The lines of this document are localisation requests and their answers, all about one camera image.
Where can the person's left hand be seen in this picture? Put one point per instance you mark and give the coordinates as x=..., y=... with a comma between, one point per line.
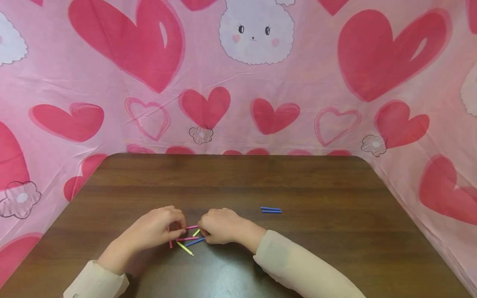
x=149, y=231

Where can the person's right forearm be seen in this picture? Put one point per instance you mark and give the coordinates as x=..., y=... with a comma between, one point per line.
x=298, y=269

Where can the dark pink stick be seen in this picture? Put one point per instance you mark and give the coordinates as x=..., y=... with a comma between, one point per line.
x=170, y=243

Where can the long yellow stick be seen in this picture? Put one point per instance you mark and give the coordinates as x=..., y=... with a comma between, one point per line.
x=185, y=248

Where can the person's left forearm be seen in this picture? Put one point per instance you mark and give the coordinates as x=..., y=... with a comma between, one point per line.
x=100, y=277

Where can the person's right hand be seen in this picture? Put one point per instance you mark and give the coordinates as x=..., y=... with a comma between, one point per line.
x=223, y=227

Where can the person's left fingers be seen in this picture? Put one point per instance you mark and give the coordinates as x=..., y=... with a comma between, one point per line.
x=176, y=221

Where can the short yellow stick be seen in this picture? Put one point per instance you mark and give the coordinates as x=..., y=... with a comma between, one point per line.
x=196, y=232

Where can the person's right fingers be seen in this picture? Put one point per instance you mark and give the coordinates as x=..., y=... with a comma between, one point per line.
x=207, y=227

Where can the long pink stick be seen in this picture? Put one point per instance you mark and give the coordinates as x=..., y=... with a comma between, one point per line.
x=187, y=239

